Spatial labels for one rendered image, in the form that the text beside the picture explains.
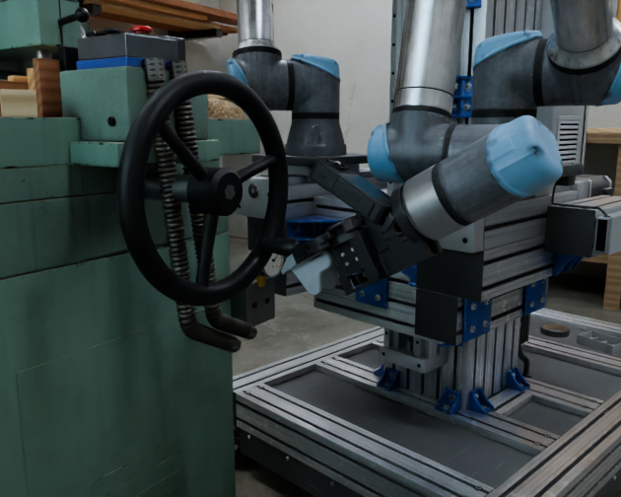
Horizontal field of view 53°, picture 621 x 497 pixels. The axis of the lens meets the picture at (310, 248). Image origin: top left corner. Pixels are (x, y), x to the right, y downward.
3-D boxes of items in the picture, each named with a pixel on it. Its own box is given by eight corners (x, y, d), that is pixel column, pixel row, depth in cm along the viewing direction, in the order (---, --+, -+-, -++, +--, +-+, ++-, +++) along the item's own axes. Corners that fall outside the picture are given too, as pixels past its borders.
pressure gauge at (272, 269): (263, 292, 106) (262, 245, 104) (245, 289, 108) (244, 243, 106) (285, 284, 111) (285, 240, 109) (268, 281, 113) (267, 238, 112)
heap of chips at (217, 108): (219, 118, 103) (219, 95, 102) (161, 118, 111) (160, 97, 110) (254, 118, 110) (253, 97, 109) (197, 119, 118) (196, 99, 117)
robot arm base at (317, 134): (315, 152, 162) (315, 113, 160) (359, 154, 152) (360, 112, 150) (271, 154, 152) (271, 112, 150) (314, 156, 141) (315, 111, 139)
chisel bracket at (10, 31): (41, 56, 87) (35, -8, 86) (-13, 61, 95) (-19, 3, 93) (86, 60, 93) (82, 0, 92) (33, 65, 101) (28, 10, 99)
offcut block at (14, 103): (35, 117, 80) (33, 91, 79) (37, 116, 76) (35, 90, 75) (1, 117, 78) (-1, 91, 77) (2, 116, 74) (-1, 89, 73)
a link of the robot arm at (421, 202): (422, 166, 64) (451, 162, 71) (387, 185, 67) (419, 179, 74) (453, 231, 64) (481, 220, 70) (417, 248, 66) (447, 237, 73)
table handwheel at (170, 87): (87, 215, 60) (223, 15, 72) (-24, 201, 71) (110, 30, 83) (236, 349, 80) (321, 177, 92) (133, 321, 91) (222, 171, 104)
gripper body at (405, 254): (340, 298, 73) (424, 258, 66) (310, 232, 74) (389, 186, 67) (372, 284, 79) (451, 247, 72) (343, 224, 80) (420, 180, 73)
